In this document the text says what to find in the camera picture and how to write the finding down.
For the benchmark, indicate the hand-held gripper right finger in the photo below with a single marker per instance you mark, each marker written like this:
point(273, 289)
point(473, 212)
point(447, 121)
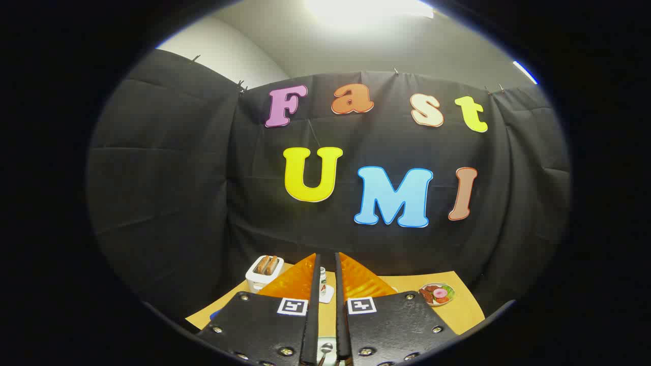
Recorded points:
point(339, 284)

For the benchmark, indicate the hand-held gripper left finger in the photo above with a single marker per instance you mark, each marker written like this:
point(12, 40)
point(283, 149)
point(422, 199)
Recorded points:
point(314, 284)

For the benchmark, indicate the small plastic drink bottle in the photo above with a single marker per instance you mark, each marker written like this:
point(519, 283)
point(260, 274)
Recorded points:
point(323, 284)

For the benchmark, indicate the white square coaster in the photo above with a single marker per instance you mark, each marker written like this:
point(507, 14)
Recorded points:
point(329, 294)

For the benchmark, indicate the toast bread slice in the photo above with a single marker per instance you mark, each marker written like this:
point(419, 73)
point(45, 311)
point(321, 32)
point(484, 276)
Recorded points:
point(263, 264)
point(272, 265)

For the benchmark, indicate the white toaster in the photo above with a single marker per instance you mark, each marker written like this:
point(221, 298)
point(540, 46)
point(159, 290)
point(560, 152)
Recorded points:
point(259, 282)

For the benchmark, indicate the plate of sliced food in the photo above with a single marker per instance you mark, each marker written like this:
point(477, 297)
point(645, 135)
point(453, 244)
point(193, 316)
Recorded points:
point(436, 294)

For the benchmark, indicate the blue cloth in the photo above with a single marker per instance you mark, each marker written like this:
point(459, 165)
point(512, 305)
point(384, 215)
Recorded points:
point(214, 314)

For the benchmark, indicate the narrow ceiling light strip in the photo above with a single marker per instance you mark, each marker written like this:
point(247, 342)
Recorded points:
point(525, 71)

